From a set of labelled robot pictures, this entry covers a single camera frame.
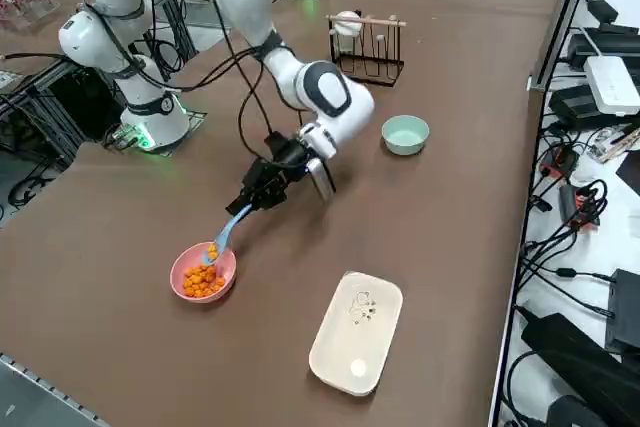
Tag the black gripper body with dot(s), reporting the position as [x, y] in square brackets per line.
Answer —
[290, 157]

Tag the blue plastic spoon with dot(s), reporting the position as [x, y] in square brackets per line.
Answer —
[225, 234]

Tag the orange popcorn piece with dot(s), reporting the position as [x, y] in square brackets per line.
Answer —
[212, 250]

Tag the orange popcorn pile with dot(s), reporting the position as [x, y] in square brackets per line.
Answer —
[200, 282]

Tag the green bowl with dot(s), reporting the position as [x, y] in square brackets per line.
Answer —
[405, 137]

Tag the pink bowl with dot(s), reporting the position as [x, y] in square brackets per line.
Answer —
[177, 279]

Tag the white cup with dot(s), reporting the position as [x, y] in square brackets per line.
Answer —
[346, 23]

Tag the cream rectangular tray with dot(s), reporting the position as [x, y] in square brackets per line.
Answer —
[350, 337]

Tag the red and black device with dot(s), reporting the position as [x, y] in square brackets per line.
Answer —
[560, 162]

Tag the black adapter with orange plug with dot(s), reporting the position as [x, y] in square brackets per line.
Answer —
[575, 207]

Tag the black power adapter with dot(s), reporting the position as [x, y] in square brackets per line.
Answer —
[575, 102]

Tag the white router box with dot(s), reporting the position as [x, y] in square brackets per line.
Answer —
[612, 84]

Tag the large black case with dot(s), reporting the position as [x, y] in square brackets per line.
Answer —
[575, 362]

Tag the black flat box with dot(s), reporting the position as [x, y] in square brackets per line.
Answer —
[625, 312]

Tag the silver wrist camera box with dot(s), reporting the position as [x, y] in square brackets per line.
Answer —
[321, 179]

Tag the upright frame post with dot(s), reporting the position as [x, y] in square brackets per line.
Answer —
[565, 17]

